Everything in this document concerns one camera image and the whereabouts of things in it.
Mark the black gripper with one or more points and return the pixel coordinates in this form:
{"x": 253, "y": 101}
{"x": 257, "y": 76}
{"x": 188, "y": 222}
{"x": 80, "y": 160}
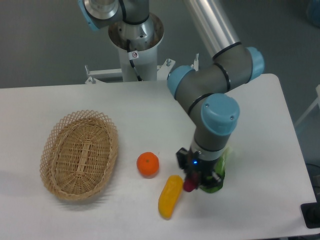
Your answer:
{"x": 198, "y": 169}

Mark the purple sweet potato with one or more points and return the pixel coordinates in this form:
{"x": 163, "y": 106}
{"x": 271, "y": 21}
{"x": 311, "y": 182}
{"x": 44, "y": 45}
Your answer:
{"x": 189, "y": 184}

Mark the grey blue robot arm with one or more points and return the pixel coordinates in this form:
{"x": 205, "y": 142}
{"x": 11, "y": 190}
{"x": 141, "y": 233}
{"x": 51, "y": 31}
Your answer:
{"x": 202, "y": 94}

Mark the woven wicker basket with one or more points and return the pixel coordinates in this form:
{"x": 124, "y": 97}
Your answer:
{"x": 79, "y": 156}

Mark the green bok choy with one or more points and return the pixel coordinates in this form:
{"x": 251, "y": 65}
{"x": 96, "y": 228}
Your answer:
{"x": 222, "y": 165}

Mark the yellow pepper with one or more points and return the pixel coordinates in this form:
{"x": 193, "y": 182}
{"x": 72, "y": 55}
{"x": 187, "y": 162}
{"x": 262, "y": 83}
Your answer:
{"x": 169, "y": 196}

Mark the orange mandarin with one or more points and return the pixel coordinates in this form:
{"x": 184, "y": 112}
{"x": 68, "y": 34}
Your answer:
{"x": 148, "y": 165}

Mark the black device at edge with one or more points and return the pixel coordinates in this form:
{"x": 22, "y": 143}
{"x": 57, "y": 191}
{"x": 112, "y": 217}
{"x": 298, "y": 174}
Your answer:
{"x": 311, "y": 214}

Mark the blue object top right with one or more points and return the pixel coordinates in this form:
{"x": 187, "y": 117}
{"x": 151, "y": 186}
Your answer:
{"x": 313, "y": 12}

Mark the white clamp post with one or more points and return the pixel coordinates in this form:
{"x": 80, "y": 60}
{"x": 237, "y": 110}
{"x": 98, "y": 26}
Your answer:
{"x": 195, "y": 65}

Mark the white metal base frame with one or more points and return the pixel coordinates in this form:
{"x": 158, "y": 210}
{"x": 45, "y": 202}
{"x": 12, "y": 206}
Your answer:
{"x": 116, "y": 75}

